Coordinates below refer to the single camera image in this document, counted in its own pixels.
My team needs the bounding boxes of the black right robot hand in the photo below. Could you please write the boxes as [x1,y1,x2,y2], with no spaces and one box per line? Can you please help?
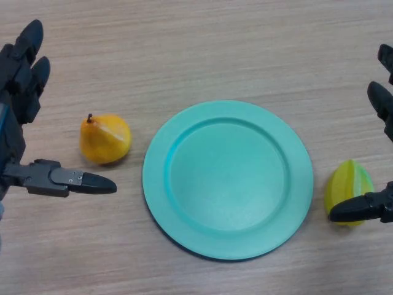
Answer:
[328,44,393,224]

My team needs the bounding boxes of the yellow pear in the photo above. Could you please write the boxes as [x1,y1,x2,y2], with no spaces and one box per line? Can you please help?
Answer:
[79,113,133,165]

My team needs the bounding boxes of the yellow-green starfruit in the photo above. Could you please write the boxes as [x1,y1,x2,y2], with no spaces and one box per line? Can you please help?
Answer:
[324,159,375,227]

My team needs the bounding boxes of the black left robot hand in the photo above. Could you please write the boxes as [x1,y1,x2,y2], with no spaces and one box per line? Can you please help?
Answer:
[0,19,118,202]

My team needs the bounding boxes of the green round plate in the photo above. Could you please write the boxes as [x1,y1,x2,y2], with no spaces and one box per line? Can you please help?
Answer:
[142,100,314,264]

